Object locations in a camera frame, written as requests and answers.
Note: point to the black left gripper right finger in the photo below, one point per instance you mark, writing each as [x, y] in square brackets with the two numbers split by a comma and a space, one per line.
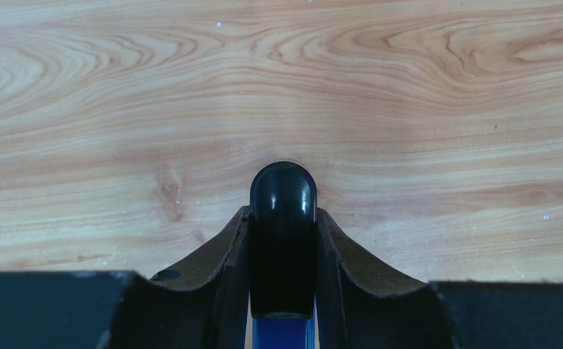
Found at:
[362, 302]

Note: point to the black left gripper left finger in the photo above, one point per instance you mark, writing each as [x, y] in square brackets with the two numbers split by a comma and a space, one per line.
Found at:
[199, 302]

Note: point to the blue and black stapler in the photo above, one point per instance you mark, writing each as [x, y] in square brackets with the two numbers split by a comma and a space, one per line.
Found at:
[282, 266]

